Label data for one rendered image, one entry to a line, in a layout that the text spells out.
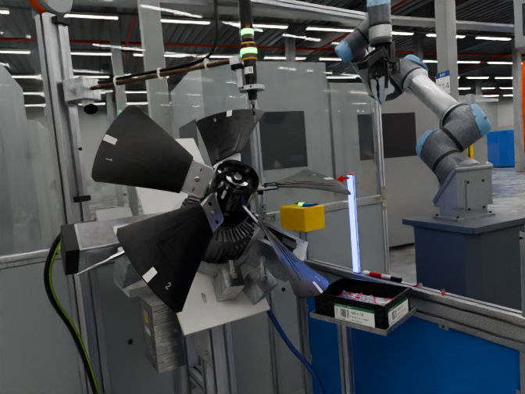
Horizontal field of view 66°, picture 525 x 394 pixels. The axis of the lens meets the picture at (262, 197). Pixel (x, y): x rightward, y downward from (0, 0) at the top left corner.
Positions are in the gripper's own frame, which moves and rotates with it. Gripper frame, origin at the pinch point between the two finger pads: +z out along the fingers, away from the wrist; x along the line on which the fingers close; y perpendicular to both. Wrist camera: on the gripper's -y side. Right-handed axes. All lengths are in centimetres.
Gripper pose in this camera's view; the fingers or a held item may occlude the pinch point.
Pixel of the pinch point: (380, 100)
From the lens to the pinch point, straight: 147.9
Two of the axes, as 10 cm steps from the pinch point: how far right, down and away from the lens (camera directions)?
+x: -5.3, -0.3, 8.5
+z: 0.8, 9.9, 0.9
